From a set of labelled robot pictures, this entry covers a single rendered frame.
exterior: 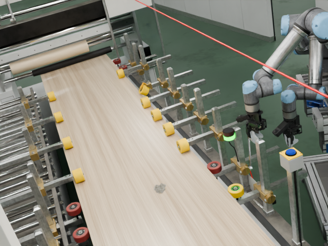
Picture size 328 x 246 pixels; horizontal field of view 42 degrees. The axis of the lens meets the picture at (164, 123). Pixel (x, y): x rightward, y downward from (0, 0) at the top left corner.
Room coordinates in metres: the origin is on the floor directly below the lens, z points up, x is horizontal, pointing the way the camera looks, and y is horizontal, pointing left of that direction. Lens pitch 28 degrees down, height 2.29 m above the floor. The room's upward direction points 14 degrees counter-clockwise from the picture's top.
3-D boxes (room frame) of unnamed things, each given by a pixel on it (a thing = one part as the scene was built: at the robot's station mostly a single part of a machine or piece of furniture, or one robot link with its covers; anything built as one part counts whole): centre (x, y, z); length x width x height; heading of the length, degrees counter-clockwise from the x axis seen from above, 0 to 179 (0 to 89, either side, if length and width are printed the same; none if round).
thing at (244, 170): (2.01, -0.36, 0.85); 0.14 x 0.06 x 0.05; 14
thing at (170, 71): (2.96, -0.13, 0.92); 0.04 x 0.04 x 0.48; 14
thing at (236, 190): (1.75, -0.27, 0.85); 0.08 x 0.08 x 0.11
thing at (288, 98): (2.11, -0.70, 1.12); 0.09 x 0.08 x 0.11; 149
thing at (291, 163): (1.49, -0.49, 1.18); 0.07 x 0.07 x 0.08; 14
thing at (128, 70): (3.73, 0.04, 0.95); 0.50 x 0.04 x 0.04; 104
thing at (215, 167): (1.99, -0.22, 0.85); 0.08 x 0.08 x 0.11
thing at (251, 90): (1.96, -0.47, 1.30); 0.09 x 0.08 x 0.11; 90
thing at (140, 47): (3.69, 0.04, 0.91); 0.04 x 0.04 x 0.48; 14
